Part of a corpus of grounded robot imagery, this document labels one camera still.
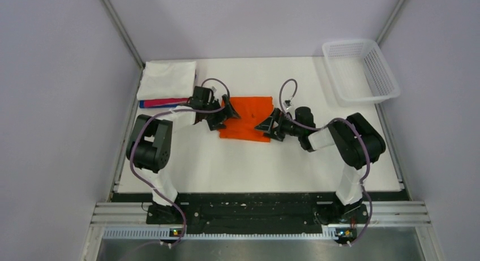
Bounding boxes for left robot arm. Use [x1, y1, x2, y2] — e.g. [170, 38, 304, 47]
[126, 86, 240, 224]

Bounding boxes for aluminium frame post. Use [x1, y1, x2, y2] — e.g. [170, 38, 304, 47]
[375, 0, 410, 47]
[99, 0, 144, 69]

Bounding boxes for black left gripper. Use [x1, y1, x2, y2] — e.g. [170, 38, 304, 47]
[203, 95, 240, 131]

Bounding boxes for right aluminium frame post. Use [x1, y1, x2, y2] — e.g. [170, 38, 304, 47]
[375, 0, 410, 47]

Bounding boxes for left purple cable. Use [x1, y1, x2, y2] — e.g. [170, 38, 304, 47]
[128, 78, 231, 249]

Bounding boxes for purple cable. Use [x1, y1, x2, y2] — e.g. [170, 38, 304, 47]
[128, 78, 231, 249]
[278, 78, 374, 247]

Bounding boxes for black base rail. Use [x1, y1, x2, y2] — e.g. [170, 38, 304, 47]
[111, 191, 408, 234]

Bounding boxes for folded white t-shirt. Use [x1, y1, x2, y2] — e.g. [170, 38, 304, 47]
[136, 61, 197, 100]

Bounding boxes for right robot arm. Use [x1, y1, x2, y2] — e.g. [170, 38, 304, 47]
[255, 106, 386, 225]

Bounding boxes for orange t-shirt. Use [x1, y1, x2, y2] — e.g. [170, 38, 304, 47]
[219, 96, 274, 143]

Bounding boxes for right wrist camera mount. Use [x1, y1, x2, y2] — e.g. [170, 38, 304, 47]
[283, 100, 293, 110]

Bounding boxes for folded blue t-shirt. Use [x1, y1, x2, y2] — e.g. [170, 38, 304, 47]
[139, 100, 167, 109]

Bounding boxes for white cable duct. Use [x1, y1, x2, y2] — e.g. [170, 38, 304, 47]
[102, 227, 354, 241]

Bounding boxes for folded magenta t-shirt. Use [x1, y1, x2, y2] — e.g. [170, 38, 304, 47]
[140, 98, 188, 108]

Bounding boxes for white plastic basket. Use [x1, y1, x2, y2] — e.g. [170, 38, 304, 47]
[322, 39, 401, 107]

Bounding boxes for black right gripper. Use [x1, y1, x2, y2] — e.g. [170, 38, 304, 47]
[255, 108, 303, 142]

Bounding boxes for left aluminium frame post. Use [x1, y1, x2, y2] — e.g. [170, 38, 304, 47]
[99, 0, 144, 69]

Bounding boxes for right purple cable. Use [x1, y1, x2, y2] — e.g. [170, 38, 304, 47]
[278, 78, 374, 247]

